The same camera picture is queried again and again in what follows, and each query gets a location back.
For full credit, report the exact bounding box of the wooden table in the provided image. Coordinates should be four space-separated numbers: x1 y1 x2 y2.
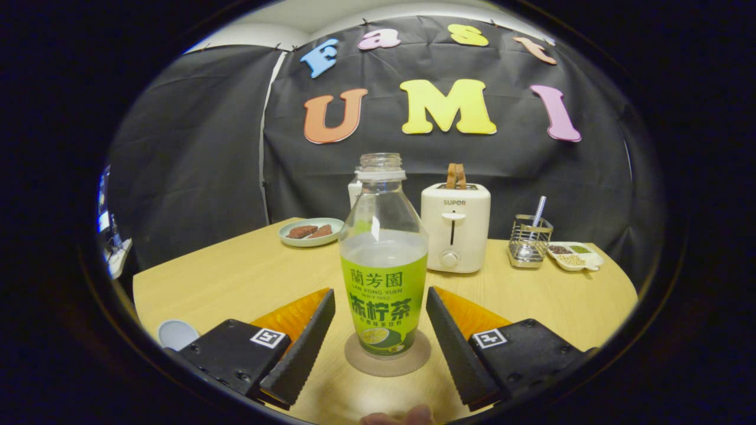
132 217 640 425

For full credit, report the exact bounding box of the pale green plate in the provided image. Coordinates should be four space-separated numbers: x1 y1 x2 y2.
278 218 345 247

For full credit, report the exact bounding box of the white divided grain dish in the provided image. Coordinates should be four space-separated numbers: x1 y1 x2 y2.
546 241 605 272

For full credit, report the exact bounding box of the green label juice bottle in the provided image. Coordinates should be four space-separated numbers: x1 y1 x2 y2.
339 153 429 358

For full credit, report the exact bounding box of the metal wire holder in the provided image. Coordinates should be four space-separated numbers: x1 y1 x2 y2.
508 214 554 270

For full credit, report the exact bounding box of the round brown coaster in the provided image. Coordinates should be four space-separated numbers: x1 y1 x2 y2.
344 329 432 378

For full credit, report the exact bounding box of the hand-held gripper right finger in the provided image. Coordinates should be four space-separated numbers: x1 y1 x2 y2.
426 286 597 412

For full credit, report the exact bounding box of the pale straw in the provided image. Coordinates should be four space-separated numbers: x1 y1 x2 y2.
526 196 547 260

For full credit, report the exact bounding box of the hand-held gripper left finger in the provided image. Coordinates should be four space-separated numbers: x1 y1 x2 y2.
165 287 336 409

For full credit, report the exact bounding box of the white cup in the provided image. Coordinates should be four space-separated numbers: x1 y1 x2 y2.
158 319 200 352

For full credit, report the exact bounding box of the cream toaster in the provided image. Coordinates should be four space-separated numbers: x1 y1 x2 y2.
421 182 491 274

